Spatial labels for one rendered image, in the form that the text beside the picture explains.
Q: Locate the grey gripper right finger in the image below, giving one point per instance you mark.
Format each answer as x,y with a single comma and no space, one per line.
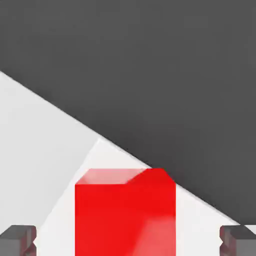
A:
239,242

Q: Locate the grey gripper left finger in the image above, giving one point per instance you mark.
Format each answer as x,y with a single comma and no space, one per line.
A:
16,241

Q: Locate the small red cube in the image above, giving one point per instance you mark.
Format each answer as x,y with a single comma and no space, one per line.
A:
125,216

